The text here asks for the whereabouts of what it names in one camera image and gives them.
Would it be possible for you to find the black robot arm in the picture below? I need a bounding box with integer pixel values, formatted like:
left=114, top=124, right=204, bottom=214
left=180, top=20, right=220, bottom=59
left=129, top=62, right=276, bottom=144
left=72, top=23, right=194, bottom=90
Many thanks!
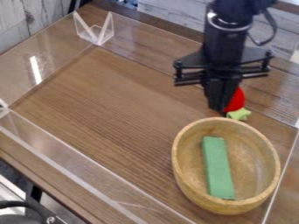
left=172, top=0, right=276, bottom=112

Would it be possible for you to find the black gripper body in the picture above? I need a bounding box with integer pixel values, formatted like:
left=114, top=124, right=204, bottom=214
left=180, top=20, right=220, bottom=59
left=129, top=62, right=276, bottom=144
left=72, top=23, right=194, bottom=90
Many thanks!
left=172, top=11, right=273, bottom=86

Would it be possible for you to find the red knitted strawberry toy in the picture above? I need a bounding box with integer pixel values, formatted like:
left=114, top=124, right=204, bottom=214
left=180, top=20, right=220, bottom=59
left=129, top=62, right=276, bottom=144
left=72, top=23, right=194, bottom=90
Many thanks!
left=224, top=87, right=250, bottom=121

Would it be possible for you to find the black cable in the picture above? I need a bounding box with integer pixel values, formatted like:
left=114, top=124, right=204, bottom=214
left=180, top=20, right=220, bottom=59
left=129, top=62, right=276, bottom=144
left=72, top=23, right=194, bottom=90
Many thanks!
left=0, top=200, right=33, bottom=214

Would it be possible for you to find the clear acrylic tray wall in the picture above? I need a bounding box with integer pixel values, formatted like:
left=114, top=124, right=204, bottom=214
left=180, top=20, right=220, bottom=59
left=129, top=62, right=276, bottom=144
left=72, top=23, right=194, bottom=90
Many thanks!
left=0, top=100, right=194, bottom=224

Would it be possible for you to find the clear acrylic corner bracket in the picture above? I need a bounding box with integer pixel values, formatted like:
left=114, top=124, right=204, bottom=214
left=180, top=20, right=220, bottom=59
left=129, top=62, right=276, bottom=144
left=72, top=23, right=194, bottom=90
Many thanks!
left=72, top=12, right=114, bottom=46

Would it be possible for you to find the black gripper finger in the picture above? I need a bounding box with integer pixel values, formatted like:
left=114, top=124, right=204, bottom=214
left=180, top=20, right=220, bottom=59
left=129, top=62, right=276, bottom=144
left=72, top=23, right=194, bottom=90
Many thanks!
left=220, top=75, right=241, bottom=111
left=202, top=77, right=222, bottom=111

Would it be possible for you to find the brown wooden bowl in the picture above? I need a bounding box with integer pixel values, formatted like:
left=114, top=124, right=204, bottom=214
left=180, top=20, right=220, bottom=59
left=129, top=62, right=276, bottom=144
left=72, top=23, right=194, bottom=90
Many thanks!
left=172, top=117, right=281, bottom=215

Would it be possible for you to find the black table clamp mount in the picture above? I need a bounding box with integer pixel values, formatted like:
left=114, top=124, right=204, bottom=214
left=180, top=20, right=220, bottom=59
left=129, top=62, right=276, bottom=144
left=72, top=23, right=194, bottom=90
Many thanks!
left=23, top=185, right=68, bottom=224

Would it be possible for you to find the green rectangular block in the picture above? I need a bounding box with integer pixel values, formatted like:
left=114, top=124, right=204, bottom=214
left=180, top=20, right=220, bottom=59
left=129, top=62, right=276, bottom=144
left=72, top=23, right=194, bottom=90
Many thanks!
left=201, top=136, right=236, bottom=200

